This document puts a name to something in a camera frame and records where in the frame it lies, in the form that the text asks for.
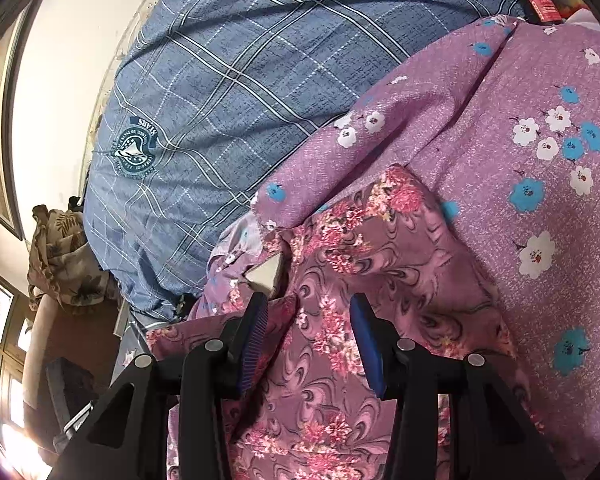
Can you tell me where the blue plaid quilt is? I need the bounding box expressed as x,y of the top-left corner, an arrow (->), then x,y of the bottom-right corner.
84,0 -> 520,323

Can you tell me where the wooden framed window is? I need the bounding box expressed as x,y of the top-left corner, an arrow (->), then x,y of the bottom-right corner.
0,275 -> 32,452

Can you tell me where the pink floral patterned cloth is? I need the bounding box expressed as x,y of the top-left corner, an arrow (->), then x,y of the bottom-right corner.
147,166 -> 530,479

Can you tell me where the grey star patterned pillow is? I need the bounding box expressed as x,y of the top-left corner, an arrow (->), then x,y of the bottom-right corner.
110,322 -> 148,382

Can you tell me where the brown floral bundled cloth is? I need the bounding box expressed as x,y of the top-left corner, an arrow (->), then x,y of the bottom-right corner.
27,205 -> 120,314

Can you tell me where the purple floral bed sheet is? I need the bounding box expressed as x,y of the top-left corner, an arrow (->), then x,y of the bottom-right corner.
187,14 -> 600,480

